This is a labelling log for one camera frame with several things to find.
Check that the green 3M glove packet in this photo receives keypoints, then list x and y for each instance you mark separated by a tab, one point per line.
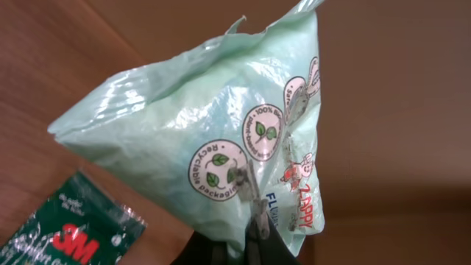
79	224

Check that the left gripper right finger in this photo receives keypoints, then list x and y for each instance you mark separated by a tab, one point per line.
268	246

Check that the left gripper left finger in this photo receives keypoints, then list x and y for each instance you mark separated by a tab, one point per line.
200	250

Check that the light green wipes pack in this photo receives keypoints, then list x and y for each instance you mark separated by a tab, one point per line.
211	131

